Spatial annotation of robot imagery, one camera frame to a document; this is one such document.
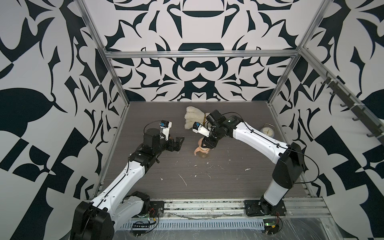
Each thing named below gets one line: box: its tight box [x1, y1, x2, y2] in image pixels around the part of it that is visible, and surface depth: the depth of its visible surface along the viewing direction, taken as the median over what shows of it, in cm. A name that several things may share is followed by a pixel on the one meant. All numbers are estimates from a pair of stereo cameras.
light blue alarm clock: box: [260, 123, 275, 138], surface depth 101 cm
